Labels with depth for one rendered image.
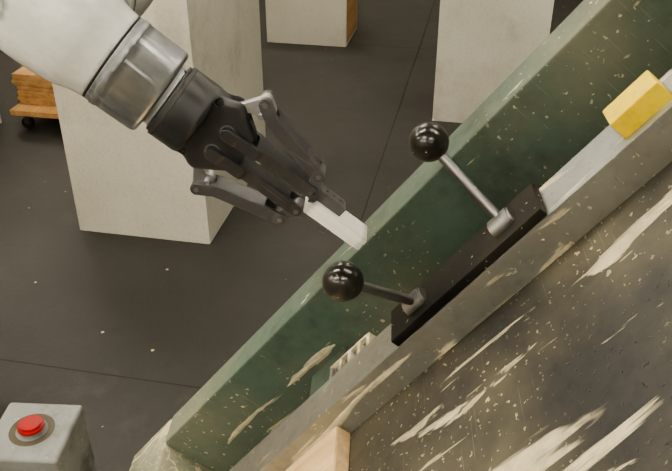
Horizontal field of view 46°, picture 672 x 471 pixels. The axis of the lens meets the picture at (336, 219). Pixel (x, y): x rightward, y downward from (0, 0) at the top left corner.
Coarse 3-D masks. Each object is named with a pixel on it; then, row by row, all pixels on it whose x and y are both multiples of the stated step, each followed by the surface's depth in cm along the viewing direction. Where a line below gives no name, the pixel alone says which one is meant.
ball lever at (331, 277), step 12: (336, 264) 71; (348, 264) 71; (324, 276) 71; (336, 276) 70; (348, 276) 70; (360, 276) 71; (324, 288) 71; (336, 288) 70; (348, 288) 70; (360, 288) 71; (372, 288) 74; (384, 288) 75; (420, 288) 78; (336, 300) 71; (348, 300) 71; (396, 300) 76; (408, 300) 77; (420, 300) 77; (408, 312) 78
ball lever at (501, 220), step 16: (416, 128) 75; (432, 128) 74; (416, 144) 74; (432, 144) 73; (448, 144) 75; (432, 160) 75; (448, 160) 74; (464, 176) 74; (480, 192) 74; (496, 208) 73; (496, 224) 73
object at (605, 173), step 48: (624, 144) 66; (576, 192) 69; (624, 192) 68; (528, 240) 71; (576, 240) 71; (480, 288) 74; (384, 336) 82; (432, 336) 77; (336, 384) 85; (384, 384) 81; (288, 432) 88
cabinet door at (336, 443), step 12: (336, 432) 83; (324, 444) 84; (336, 444) 82; (348, 444) 83; (312, 456) 85; (324, 456) 82; (336, 456) 81; (348, 456) 82; (288, 468) 88; (300, 468) 85; (312, 468) 83; (324, 468) 81; (336, 468) 79; (348, 468) 81
